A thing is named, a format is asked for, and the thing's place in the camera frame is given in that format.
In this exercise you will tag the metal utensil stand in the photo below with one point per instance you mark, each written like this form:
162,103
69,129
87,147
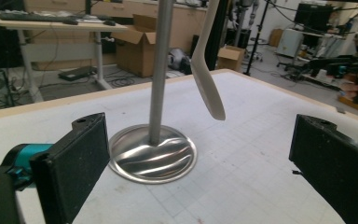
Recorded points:
160,77

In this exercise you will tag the white grid mat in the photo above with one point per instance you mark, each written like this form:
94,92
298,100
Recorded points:
245,155

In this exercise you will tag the white cabinet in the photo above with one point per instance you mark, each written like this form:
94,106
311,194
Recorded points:
289,43

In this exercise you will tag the black metal frame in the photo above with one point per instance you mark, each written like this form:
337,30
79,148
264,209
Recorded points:
219,31

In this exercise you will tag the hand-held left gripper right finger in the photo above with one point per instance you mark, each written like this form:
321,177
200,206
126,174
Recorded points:
338,168

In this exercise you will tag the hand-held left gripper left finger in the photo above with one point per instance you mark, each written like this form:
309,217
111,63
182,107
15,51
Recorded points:
74,161

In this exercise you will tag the beige slotted spatula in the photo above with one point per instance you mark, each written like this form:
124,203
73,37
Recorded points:
206,84

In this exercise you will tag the black monitor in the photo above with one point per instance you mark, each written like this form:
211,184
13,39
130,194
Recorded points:
309,17

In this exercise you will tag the large open cardboard box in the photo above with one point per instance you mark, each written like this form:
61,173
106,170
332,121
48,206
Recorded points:
135,53

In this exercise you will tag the small cardboard box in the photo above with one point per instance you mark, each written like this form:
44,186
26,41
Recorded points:
230,59

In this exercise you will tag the black light stand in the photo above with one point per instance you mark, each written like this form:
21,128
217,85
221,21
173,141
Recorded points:
258,37

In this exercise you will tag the black computer mouse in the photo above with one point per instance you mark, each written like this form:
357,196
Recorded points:
109,22

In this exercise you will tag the grey bag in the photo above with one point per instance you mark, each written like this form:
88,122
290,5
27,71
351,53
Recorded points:
177,59

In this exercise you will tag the flat black device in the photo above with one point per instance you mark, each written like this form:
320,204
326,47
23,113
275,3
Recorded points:
76,73

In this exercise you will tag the black keyboard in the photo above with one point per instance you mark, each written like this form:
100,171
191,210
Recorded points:
34,17

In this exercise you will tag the white standing desk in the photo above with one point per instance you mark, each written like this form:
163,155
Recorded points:
59,26

